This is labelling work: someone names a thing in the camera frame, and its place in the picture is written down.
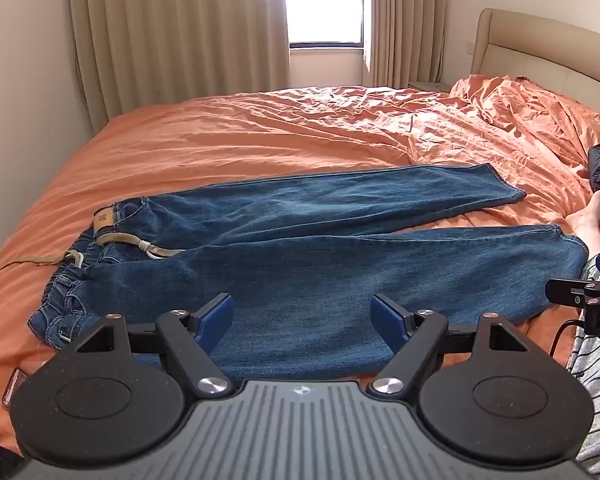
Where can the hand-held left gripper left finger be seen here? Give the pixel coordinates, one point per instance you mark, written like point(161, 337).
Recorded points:
point(216, 317)

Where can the orange crumpled duvet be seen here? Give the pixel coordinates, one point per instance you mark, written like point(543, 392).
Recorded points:
point(535, 115)

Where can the window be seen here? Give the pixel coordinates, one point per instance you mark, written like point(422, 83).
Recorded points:
point(325, 15)

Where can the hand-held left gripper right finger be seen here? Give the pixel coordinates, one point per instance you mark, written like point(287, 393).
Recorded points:
point(387, 316)

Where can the beige nightstand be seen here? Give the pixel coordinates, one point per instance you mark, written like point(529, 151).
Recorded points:
point(427, 85)

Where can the blue denim pants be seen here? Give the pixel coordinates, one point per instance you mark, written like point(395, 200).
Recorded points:
point(305, 260)

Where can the beige curtain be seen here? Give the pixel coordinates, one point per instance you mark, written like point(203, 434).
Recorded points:
point(180, 35)
point(405, 20)

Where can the orange bed sheet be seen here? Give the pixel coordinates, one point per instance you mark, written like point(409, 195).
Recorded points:
point(220, 130)

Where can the person's bare foot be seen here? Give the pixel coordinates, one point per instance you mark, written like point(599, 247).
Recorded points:
point(587, 222)

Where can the tan fabric belt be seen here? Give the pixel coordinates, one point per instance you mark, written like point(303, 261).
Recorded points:
point(120, 239)

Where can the dark red flat object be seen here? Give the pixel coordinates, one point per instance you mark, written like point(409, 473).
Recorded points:
point(14, 386)

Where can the beige padded headboard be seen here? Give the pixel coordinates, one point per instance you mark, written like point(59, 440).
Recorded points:
point(530, 55)

